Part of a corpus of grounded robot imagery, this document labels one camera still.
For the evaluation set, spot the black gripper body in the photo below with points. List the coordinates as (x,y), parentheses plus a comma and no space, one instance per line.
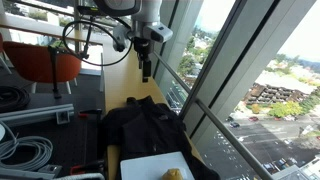
(142,46)

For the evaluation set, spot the black vest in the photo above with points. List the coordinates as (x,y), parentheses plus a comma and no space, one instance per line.
(146,130)

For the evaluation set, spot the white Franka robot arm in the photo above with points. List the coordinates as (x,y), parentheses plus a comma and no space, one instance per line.
(146,10)

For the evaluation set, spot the narrow grey window mullion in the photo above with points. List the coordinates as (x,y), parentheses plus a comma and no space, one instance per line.
(180,33)

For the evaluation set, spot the red black clamp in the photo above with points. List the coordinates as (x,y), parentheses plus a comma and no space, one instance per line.
(83,167)
(90,113)

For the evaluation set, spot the black tripod stand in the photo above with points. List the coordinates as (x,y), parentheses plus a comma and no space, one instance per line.
(55,73)

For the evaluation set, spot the wide grey window mullion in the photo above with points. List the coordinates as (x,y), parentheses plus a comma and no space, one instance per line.
(240,66)

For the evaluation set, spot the white board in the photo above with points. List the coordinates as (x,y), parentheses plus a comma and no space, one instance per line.
(150,166)

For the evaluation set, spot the grey metal handrail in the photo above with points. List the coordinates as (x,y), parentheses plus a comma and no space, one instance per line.
(226,133)

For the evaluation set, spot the orange chair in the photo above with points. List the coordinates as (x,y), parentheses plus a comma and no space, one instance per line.
(36,63)

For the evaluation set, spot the yellow object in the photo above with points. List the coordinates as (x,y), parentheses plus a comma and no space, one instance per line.
(172,175)

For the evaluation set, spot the aluminium extrusion bar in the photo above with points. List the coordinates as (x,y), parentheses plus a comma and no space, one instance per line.
(33,113)

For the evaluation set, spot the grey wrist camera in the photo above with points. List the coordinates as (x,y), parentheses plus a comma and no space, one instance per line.
(120,36)

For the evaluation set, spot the black stand camera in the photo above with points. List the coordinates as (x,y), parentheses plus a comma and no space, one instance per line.
(91,10)

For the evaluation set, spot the wooden rail beam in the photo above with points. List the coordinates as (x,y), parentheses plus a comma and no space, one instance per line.
(33,31)

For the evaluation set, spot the aluminium bracket profile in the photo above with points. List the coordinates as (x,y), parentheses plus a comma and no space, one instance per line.
(20,174)

